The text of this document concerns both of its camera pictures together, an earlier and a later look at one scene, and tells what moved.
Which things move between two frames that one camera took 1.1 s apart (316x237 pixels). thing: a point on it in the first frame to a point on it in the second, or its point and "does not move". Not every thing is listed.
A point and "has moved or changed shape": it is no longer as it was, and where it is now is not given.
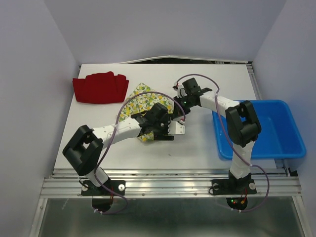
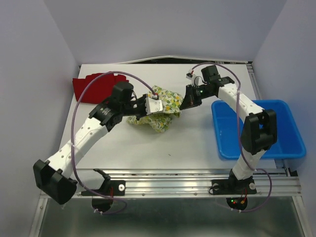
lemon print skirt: (141, 88) has moved or changed shape
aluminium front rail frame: (66, 182) does not move
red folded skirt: (103, 88) does not move
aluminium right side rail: (254, 81) does not move
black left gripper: (164, 136) to (142, 99)
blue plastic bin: (279, 138) does not move
